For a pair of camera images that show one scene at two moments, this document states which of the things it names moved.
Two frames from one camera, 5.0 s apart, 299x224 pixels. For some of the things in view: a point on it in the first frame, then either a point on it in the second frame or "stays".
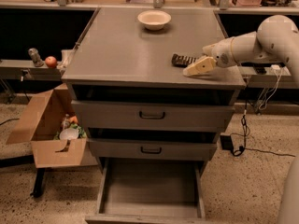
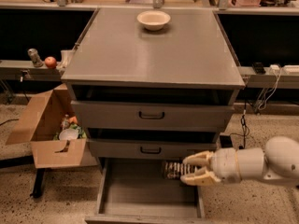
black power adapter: x=226 y=143 stays
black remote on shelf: x=260 y=68 stays
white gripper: x=221 y=54 -> x=224 y=165
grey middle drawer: x=151 y=149 stays
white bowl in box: x=68 y=133 stays
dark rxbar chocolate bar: x=182 y=61 -> x=175 y=170
